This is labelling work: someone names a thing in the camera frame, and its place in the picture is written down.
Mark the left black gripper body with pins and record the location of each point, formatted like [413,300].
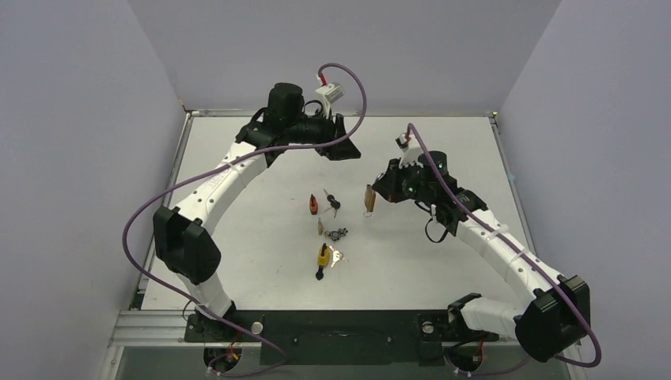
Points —
[318,131]

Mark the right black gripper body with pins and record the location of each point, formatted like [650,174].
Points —
[395,184]

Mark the large brass padlock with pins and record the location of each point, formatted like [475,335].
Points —
[369,201]

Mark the small padlock keys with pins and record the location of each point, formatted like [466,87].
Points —
[335,235]

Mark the yellow padlock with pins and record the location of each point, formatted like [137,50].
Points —
[328,256]

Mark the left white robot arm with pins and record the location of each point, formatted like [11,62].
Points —
[182,233]

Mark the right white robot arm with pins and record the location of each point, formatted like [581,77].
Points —
[553,311]

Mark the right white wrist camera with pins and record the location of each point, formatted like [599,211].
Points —
[410,148]

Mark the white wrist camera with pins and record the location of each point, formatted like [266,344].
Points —
[410,148]
[327,94]

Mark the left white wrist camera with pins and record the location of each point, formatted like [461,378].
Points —
[327,94]

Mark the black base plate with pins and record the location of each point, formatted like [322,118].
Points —
[358,337]

